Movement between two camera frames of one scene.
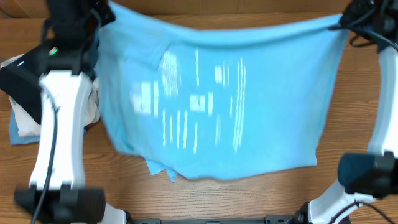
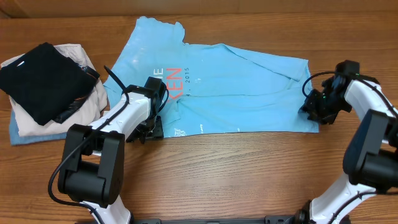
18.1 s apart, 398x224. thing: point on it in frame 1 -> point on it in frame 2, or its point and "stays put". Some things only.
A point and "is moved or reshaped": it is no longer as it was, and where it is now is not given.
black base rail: x=268 y=219 stays put
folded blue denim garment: x=15 y=139 stays put
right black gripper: x=345 y=18 -> x=310 y=108
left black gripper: x=106 y=11 -> x=158 y=133
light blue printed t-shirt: x=205 y=101 is moved or reshaped
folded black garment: x=20 y=79 stays put
